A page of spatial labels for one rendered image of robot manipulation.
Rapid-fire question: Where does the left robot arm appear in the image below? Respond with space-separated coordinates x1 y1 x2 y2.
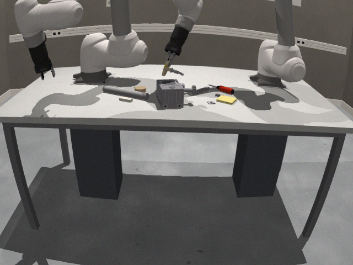
173 0 306 88

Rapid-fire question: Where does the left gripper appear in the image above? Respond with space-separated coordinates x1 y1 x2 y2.
165 16 194 67

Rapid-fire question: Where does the pale yellow square pad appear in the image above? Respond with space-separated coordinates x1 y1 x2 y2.
216 95 237 105

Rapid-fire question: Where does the grey metal shaft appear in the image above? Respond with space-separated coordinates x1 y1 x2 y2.
103 86 149 100

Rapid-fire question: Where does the tan gear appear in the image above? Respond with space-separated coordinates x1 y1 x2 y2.
162 61 184 76

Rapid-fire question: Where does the red cylinder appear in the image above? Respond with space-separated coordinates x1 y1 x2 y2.
208 84 234 94

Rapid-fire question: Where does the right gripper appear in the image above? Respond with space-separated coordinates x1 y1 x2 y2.
23 30 55 80

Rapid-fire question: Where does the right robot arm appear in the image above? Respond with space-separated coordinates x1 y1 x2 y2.
14 0 148 83

